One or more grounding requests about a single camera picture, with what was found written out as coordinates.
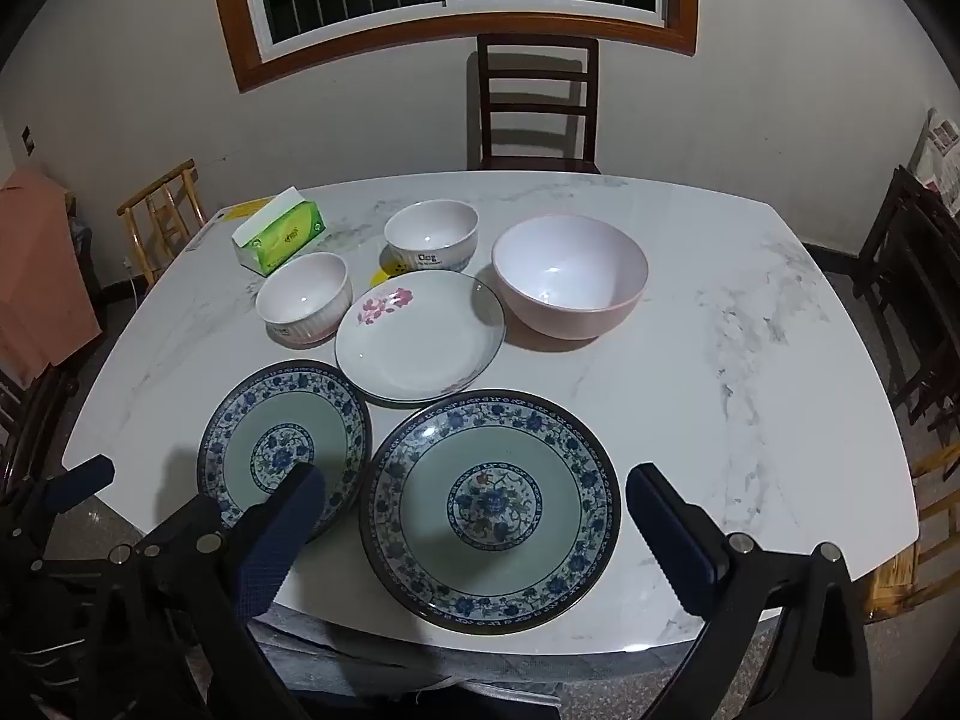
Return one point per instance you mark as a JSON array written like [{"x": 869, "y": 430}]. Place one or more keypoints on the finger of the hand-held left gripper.
[{"x": 82, "y": 476}]

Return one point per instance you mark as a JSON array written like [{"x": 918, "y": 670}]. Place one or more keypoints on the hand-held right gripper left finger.
[{"x": 277, "y": 540}]

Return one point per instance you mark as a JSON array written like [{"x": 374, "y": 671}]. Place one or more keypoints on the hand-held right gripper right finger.
[{"x": 667, "y": 540}]

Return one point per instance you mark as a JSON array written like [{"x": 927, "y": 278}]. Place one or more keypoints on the small blue floral plate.
[{"x": 277, "y": 427}]

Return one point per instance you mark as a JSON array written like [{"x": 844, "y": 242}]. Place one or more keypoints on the large blue floral plate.
[{"x": 487, "y": 502}]

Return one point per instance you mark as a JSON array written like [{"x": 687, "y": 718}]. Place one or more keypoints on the white rose print plate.
[{"x": 412, "y": 352}]

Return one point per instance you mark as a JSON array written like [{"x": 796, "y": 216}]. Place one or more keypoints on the white ribbed bowl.
[{"x": 300, "y": 300}]

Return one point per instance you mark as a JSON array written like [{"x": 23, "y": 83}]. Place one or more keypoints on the large pink bowl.
[{"x": 570, "y": 262}]

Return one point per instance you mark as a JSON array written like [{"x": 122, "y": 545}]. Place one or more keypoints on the white smooth small bowl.
[{"x": 431, "y": 247}]

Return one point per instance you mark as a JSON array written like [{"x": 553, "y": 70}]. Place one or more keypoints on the dark metal framed chair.
[{"x": 30, "y": 420}]

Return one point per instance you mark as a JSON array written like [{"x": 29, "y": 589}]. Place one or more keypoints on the pink cloth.
[{"x": 37, "y": 277}]

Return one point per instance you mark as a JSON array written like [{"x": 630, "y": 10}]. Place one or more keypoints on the person's grey pants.
[{"x": 450, "y": 675}]

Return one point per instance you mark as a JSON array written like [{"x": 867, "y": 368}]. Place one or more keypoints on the bamboo chair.
[
  {"x": 155, "y": 187},
  {"x": 937, "y": 532}
]

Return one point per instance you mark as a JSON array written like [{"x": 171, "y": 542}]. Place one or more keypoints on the round yellow warning sticker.
[{"x": 390, "y": 274}]

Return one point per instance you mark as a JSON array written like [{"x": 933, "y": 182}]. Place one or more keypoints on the green tissue pack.
[{"x": 289, "y": 232}]

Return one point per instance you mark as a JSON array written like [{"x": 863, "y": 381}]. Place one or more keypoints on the dark wooden side chair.
[{"x": 911, "y": 255}]

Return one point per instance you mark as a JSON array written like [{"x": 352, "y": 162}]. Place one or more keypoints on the dark wooden slatted chair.
[{"x": 536, "y": 52}]

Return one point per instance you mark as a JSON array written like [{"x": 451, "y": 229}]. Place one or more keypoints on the black wall switch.
[{"x": 28, "y": 139}]

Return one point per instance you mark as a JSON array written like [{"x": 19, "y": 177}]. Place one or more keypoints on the wall calendar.
[{"x": 941, "y": 157}]

